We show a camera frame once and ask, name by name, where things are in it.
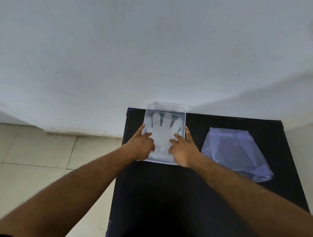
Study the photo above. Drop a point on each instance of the person's left hand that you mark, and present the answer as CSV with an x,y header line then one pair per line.
x,y
138,147

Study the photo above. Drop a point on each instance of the person's right hand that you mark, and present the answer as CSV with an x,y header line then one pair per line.
x,y
185,152

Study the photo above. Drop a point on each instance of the person's right thumb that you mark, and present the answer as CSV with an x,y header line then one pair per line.
x,y
178,137

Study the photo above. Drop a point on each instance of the person's left thumb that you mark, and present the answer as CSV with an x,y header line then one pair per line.
x,y
148,135

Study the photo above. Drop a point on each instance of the clear plastic box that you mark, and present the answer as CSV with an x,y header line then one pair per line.
x,y
163,136

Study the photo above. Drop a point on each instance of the person's right forearm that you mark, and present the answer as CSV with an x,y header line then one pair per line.
x,y
247,200

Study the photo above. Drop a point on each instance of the person's left forearm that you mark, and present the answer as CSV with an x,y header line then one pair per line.
x,y
66,193

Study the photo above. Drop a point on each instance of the clear plastic glove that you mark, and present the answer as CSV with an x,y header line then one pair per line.
x,y
162,131

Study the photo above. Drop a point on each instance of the clear plastic lid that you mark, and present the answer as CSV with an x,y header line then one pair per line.
x,y
171,106

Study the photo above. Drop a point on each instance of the clear plastic bag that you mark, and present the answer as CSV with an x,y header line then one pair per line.
x,y
236,152

